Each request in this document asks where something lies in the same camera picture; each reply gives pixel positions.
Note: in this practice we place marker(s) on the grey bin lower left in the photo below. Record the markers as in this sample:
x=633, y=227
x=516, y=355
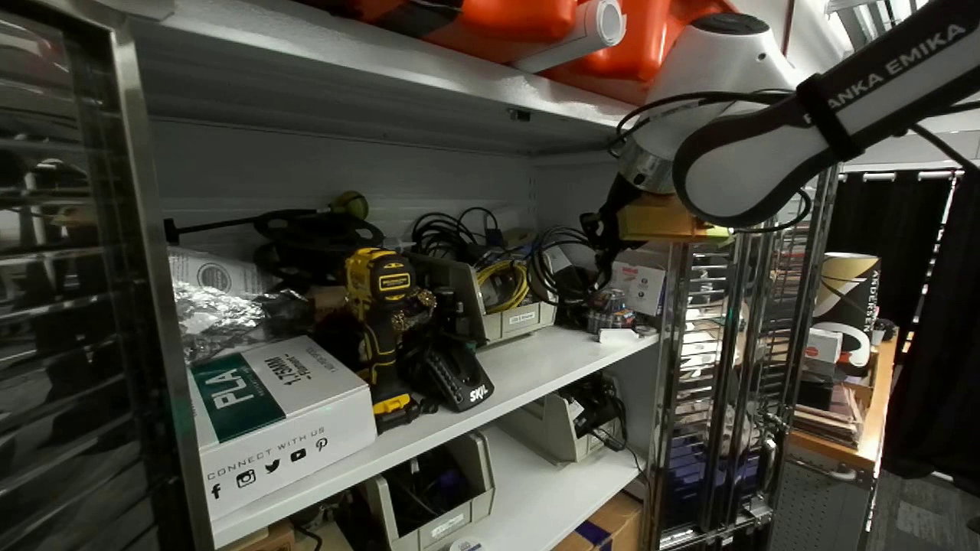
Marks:
x=433, y=497

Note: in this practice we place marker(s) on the wire rack cart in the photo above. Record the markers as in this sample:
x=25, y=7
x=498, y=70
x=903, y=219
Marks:
x=735, y=324

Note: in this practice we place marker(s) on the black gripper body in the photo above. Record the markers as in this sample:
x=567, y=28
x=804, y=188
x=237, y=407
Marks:
x=608, y=241

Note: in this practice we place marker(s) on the white tube on top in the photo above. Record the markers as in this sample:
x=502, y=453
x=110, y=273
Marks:
x=598, y=25

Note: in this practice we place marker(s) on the grey bin lower right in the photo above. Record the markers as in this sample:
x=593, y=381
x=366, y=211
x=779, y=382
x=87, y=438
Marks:
x=570, y=427

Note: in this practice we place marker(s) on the white metal shelf unit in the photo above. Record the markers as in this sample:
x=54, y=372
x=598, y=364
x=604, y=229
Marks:
x=259, y=103

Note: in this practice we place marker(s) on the orange plastic container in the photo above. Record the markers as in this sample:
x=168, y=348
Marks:
x=512, y=28

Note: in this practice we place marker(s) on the white mug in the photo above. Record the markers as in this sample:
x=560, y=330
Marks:
x=837, y=345

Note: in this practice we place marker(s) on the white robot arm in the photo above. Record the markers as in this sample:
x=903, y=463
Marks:
x=733, y=130

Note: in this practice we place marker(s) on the cardboard box bottom shelf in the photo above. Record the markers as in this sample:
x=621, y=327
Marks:
x=610, y=527

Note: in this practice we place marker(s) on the grey bin with yellow cable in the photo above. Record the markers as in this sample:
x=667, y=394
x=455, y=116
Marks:
x=498, y=304

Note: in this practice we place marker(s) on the yellow black cordless drill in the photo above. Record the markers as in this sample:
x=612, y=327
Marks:
x=388, y=304

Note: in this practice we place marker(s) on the white PLA filament box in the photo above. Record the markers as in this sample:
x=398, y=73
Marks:
x=271, y=414

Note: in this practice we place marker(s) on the wooden side table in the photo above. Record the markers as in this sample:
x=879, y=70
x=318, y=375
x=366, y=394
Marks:
x=844, y=407

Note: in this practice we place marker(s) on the silver foil bag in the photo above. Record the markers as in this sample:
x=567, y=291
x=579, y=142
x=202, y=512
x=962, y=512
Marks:
x=214, y=323

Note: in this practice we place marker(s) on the black battery charger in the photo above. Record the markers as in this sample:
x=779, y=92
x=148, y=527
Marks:
x=455, y=375

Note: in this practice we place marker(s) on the white card box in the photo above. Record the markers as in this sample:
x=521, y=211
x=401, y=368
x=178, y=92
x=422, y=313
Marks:
x=642, y=279

